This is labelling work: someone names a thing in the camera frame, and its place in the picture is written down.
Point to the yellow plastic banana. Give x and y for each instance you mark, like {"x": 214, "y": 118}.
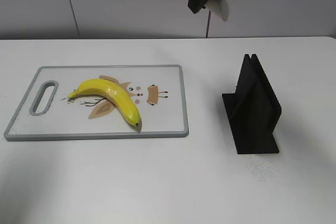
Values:
{"x": 113, "y": 93}

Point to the grey rimmed cutting board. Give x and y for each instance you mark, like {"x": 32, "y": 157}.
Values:
{"x": 46, "y": 114}

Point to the black knife stand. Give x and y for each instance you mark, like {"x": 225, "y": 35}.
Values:
{"x": 253, "y": 110}

